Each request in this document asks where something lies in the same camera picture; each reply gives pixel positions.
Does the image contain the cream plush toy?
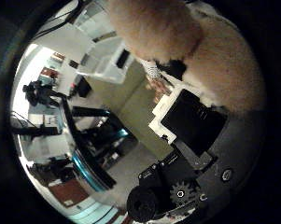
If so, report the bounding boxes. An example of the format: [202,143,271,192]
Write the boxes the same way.
[107,0,267,115]

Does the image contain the white plastic container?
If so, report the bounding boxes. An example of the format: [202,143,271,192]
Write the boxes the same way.
[76,39,136,85]

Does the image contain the brown spotted plush toy with tag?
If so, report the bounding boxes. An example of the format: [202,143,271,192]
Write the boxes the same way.
[139,59,176,101]

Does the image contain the black equipment stand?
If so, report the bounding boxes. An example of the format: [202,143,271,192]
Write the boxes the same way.
[10,78,138,191]

